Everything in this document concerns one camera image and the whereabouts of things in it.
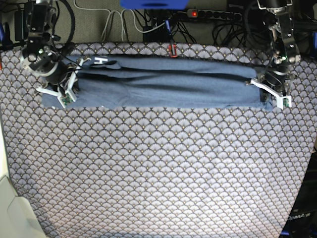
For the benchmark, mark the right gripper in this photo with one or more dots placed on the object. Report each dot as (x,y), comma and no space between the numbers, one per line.
(50,67)

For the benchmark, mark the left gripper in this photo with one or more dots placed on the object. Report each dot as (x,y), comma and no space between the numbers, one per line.
(278,78)

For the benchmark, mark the blue T-shirt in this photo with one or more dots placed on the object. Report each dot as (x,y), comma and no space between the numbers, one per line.
(148,82)

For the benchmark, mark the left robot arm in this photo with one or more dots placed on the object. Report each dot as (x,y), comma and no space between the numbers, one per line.
(282,46)

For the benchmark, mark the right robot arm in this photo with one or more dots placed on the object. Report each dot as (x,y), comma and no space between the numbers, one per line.
(41,22)

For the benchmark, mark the red black table clamp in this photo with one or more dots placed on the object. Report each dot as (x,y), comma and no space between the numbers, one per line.
(172,49)

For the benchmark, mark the fan patterned tablecloth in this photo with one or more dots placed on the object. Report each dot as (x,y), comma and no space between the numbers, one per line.
(157,172)

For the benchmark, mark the black power adapter box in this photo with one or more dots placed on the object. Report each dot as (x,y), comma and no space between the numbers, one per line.
(160,35)

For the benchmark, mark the black OpenArm base box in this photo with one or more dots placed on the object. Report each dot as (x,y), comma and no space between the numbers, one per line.
(302,221)

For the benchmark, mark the grey white plastic bin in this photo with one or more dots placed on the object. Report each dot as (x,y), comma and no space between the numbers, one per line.
(17,218)

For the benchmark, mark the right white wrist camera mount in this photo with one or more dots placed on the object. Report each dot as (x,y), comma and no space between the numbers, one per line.
(65,93)

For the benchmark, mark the white power strip red switch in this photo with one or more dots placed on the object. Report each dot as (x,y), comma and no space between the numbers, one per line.
(214,15)

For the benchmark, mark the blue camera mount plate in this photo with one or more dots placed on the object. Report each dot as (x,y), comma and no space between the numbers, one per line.
(154,4)

